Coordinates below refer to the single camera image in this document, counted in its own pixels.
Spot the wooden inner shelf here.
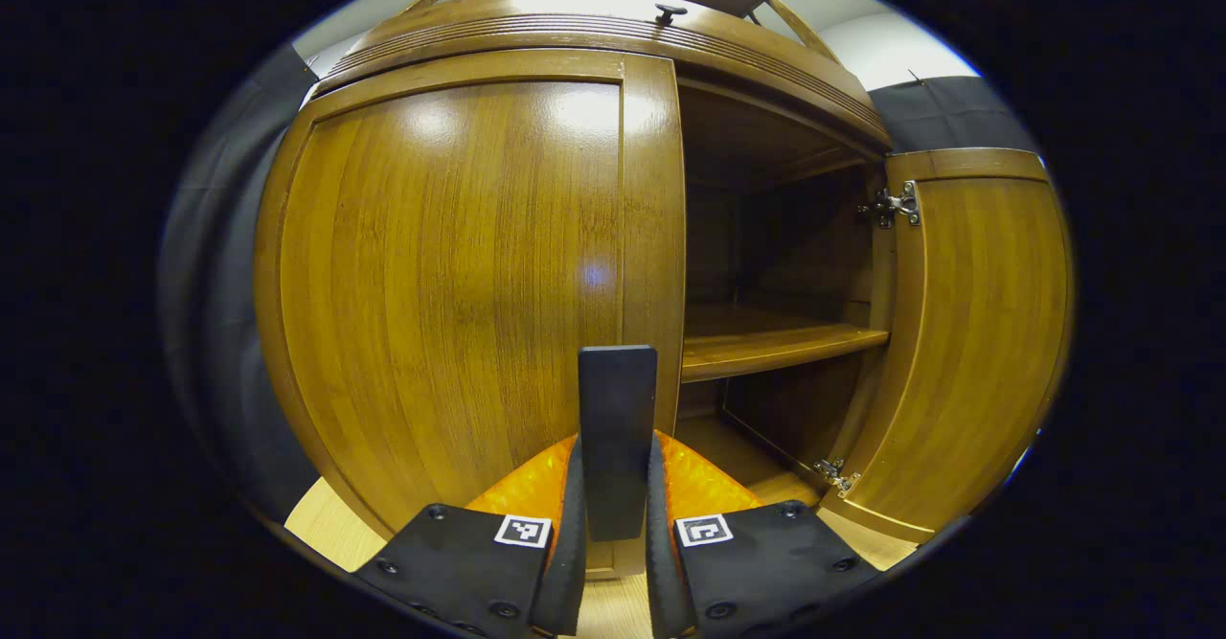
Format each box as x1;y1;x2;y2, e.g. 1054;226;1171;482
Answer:
682;306;890;383

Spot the wooden cabinet drawer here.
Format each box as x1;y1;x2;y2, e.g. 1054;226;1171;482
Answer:
383;0;815;56

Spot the wooden shoe cabinet door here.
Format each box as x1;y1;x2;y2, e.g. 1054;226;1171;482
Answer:
254;50;687;573
829;148;1072;544

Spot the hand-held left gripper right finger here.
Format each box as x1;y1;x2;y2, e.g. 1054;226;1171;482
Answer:
647;430;880;639

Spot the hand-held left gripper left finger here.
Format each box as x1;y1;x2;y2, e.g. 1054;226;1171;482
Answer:
352;433;587;639

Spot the black door handle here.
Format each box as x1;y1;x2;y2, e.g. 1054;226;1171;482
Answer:
579;345;658;542

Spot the silver door hinge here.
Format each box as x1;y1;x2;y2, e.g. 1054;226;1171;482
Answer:
857;181;922;230
814;459;861;498

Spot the wooden double-door shoe cabinet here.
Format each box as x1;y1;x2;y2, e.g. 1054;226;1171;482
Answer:
251;0;1074;582

